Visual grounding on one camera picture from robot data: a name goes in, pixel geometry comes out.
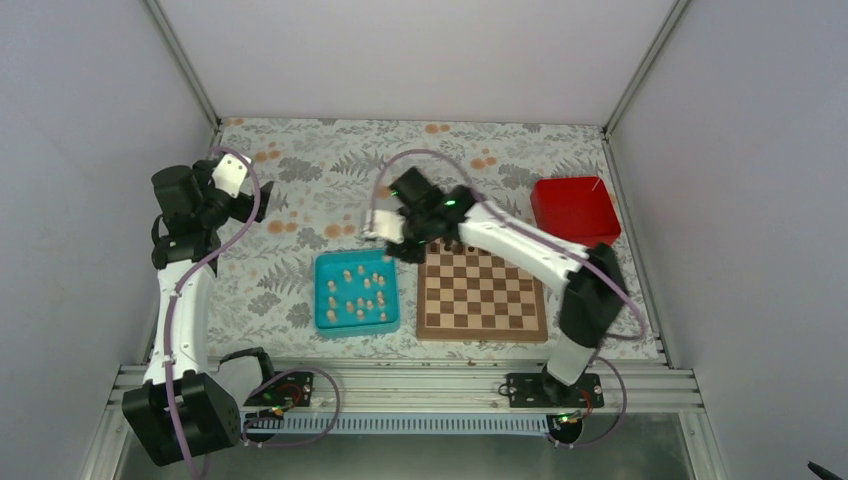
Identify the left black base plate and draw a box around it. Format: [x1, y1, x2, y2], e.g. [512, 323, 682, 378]
[245, 371, 314, 410]

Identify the right aluminium frame post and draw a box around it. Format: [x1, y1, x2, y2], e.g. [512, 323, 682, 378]
[603, 0, 691, 141]

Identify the left aluminium frame post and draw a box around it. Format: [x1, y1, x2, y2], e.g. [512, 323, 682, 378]
[141, 0, 221, 132]

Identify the teal plastic tray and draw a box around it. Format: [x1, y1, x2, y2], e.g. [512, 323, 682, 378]
[314, 249, 401, 339]

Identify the red plastic box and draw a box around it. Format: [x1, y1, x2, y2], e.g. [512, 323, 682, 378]
[530, 176, 622, 247]

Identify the aluminium front rail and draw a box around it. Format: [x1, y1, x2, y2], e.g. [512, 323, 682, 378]
[105, 362, 705, 435]

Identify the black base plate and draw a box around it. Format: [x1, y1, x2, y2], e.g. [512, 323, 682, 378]
[245, 371, 314, 410]
[497, 372, 605, 409]

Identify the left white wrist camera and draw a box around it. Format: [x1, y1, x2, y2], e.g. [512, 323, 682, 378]
[211, 153, 249, 198]

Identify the floral patterned table mat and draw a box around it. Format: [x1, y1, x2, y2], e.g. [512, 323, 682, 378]
[206, 117, 664, 364]

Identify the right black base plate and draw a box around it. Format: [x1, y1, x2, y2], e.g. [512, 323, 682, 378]
[497, 372, 605, 409]

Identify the wooden chess board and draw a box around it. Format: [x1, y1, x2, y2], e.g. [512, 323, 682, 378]
[416, 241, 548, 343]

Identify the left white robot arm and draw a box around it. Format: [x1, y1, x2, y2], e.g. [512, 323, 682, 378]
[121, 153, 279, 466]

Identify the aluminium frame post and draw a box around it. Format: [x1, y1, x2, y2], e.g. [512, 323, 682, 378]
[141, 0, 221, 132]
[603, 0, 691, 141]

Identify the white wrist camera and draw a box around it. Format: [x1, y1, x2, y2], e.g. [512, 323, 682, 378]
[211, 153, 249, 198]
[361, 209, 406, 244]

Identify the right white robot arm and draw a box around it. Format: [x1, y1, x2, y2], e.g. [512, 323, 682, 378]
[363, 167, 629, 407]

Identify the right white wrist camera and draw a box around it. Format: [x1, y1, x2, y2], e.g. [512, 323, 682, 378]
[361, 209, 406, 244]

